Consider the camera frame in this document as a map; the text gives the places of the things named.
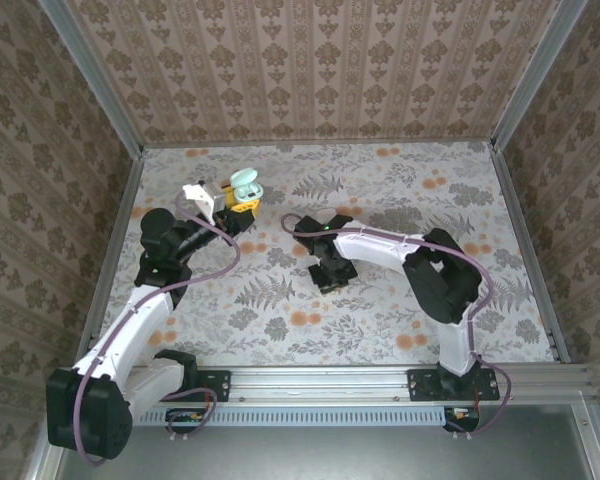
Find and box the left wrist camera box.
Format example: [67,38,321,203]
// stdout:
[181,180,231,222]

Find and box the aluminium frame post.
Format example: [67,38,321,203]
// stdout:
[37,0,146,157]
[489,0,590,152]

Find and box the grey metal panel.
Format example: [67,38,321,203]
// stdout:
[27,402,600,480]

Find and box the floral patterned table cloth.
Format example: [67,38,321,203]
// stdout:
[99,142,564,366]

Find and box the wide aluminium mounting rail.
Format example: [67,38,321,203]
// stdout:
[54,364,594,401]

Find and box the aluminium side rail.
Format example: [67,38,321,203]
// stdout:
[82,147,146,351]
[489,142,574,364]

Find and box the mint green earbud case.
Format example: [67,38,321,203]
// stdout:
[228,166,265,204]

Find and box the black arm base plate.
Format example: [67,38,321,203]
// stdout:
[407,368,500,403]
[142,368,231,403]

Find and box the wire connector in duct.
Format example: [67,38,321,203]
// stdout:
[165,407,210,436]
[443,405,481,434]

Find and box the thin aluminium wall rail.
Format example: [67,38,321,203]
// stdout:
[142,139,496,150]

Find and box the grey slotted cable duct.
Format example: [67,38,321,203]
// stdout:
[132,405,449,427]

